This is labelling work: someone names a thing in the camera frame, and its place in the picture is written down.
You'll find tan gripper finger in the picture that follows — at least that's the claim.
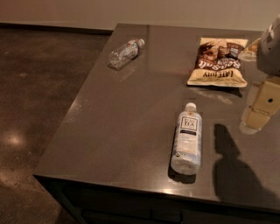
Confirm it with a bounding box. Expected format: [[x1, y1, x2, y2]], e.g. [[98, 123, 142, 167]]
[[238, 38, 261, 62], [240, 76, 280, 135]]

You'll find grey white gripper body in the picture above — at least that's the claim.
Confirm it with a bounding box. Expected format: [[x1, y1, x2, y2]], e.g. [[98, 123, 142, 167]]
[[256, 15, 280, 76]]

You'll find blue tea plastic bottle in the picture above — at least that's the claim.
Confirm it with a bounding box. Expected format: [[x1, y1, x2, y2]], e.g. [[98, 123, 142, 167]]
[[171, 102, 202, 175]]

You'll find clear empty water bottle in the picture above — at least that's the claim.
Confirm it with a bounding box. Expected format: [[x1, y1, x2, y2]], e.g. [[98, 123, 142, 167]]
[[108, 38, 145, 70]]

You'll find brown white chip bag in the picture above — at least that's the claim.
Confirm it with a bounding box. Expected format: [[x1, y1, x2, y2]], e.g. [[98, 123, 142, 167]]
[[187, 38, 248, 88]]

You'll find dark cabinet under counter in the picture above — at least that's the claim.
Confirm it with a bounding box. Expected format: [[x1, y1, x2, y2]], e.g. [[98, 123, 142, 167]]
[[34, 174, 280, 224]]

